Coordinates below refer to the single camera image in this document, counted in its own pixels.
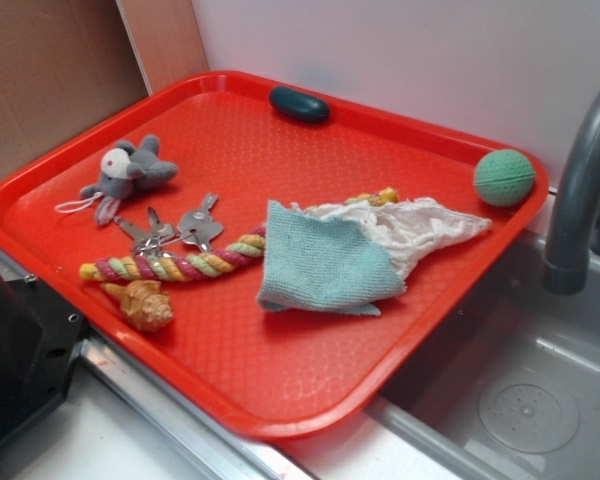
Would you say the gray toy faucet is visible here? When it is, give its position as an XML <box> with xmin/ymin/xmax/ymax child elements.
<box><xmin>542</xmin><ymin>92</ymin><xmax>600</xmax><ymax>295</ymax></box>

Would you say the brown cardboard panel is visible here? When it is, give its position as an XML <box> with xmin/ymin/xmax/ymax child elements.
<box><xmin>0</xmin><ymin>1</ymin><xmax>208</xmax><ymax>180</ymax></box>

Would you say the white crumpled cloth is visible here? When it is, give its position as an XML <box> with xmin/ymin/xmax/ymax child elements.
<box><xmin>291</xmin><ymin>197</ymin><xmax>492</xmax><ymax>279</ymax></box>

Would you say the red plastic tray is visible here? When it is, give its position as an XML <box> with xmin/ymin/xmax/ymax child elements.
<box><xmin>0</xmin><ymin>72</ymin><xmax>549</xmax><ymax>440</ymax></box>

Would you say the multicolour twisted rope toy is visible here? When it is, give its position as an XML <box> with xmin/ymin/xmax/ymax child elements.
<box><xmin>78</xmin><ymin>186</ymin><xmax>400</xmax><ymax>284</ymax></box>

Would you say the dark teal oval stone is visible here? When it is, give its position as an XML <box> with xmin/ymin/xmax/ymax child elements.
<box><xmin>269</xmin><ymin>86</ymin><xmax>331</xmax><ymax>124</ymax></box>

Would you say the gray plush mouse toy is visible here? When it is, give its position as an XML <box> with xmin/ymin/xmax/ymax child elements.
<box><xmin>54</xmin><ymin>134</ymin><xmax>179</xmax><ymax>226</ymax></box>

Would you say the light blue cloth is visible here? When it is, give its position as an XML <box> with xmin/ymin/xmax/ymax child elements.
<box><xmin>256</xmin><ymin>201</ymin><xmax>406</xmax><ymax>316</ymax></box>

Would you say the silver key bunch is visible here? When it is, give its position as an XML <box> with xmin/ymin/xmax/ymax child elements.
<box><xmin>113</xmin><ymin>193</ymin><xmax>224</xmax><ymax>256</ymax></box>

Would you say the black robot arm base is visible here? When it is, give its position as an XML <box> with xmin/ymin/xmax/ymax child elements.
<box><xmin>0</xmin><ymin>275</ymin><xmax>85</xmax><ymax>448</ymax></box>

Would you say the tan seashell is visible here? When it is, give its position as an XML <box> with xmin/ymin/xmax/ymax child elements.
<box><xmin>100</xmin><ymin>280</ymin><xmax>174</xmax><ymax>333</ymax></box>

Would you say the gray plastic sink basin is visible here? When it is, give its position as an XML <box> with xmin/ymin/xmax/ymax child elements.
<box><xmin>368</xmin><ymin>233</ymin><xmax>600</xmax><ymax>479</ymax></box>

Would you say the green foam ball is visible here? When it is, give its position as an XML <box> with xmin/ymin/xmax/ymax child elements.
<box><xmin>473</xmin><ymin>149</ymin><xmax>536</xmax><ymax>207</ymax></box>

